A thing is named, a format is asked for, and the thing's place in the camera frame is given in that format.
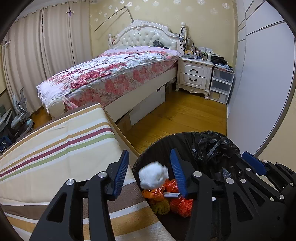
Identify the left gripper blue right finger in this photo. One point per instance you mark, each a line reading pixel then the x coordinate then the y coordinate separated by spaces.
pixel 178 172

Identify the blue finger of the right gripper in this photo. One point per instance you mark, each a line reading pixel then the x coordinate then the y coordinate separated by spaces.
pixel 258 166

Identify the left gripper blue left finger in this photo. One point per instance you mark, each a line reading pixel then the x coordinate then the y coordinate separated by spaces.
pixel 119 178

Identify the white tissue ball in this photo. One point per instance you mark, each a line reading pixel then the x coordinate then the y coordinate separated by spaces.
pixel 153 176

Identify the orange plastic bag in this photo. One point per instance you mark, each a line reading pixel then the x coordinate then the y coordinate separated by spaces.
pixel 168 198

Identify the black trash bin with bag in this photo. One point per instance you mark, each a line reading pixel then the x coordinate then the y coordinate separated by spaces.
pixel 203 156

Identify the striped bed sheet mattress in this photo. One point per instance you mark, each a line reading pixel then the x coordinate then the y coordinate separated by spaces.
pixel 75 146

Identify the white storage box under bed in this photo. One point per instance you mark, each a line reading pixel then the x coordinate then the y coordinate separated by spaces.
pixel 148 105

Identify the white two-drawer nightstand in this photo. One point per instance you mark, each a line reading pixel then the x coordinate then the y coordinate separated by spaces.
pixel 194 75

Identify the white plastic drawer unit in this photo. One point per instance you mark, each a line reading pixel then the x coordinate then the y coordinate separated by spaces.
pixel 221 84

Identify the floral pink quilt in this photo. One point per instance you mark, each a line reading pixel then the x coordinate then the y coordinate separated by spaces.
pixel 107 77

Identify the white tufted headboard bed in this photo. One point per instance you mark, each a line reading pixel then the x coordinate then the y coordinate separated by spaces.
pixel 138 33

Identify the grey ergonomic desk chair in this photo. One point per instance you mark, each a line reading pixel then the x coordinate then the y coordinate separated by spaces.
pixel 22 123

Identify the grey study desk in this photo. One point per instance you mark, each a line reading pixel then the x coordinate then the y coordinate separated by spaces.
pixel 5 123

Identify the beige window curtain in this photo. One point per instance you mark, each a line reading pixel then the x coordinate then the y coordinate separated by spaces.
pixel 46 38

